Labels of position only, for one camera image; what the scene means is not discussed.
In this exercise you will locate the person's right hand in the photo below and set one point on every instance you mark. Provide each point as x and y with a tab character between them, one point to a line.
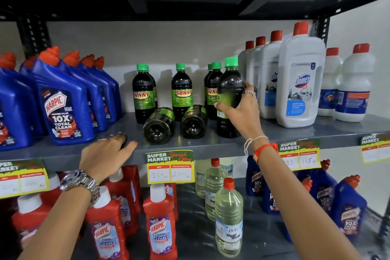
246	116

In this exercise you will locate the person's left hand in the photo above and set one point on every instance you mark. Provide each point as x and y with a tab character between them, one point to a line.
102	159

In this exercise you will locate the person's right thumb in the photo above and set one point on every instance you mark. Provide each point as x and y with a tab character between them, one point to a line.
224	108

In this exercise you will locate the person's left thumb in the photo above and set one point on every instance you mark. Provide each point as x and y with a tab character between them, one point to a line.
129	148

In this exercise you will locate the dark liquid bottle green cap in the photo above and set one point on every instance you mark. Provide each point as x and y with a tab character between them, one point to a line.
230	86

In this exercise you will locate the person's right forearm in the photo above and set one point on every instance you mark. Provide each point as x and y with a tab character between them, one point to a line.
298	208

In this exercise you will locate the person's left forearm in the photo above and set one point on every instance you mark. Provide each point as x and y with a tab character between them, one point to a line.
58	226

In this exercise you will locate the yellow green price tag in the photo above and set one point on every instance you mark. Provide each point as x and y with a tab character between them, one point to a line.
300	154
376	148
21	177
170	167

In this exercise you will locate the cluster of dark bottles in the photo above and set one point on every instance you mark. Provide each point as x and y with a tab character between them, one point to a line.
181	95

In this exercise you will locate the large white bleach bottle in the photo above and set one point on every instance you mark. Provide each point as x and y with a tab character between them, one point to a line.
242	61
300	86
268	80
254	64

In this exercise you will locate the grey metal shelf board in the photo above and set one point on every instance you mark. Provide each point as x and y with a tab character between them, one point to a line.
189	147
195	226

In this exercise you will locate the red wristband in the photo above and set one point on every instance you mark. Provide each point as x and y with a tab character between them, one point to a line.
265	148

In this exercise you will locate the silver metal wristwatch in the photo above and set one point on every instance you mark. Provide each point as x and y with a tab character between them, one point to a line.
82	182

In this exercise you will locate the blue toilet cleaner bottle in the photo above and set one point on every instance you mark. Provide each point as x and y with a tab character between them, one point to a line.
323	189
270	202
255	177
347	211
306	182

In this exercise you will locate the row of blue cleaner bottles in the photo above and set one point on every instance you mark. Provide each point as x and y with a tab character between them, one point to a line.
64	107

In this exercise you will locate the clear liquid bottle red cap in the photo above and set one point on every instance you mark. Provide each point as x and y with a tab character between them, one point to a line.
213	186
228	217

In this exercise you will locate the group of red cleaner bottles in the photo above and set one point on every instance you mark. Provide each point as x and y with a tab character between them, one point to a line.
160	223

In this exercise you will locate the small white bottle blue label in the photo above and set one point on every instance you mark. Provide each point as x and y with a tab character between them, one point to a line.
355	86
330	86

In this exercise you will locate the black perforated shelf post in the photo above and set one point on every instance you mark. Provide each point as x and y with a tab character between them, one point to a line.
320	29
32	34

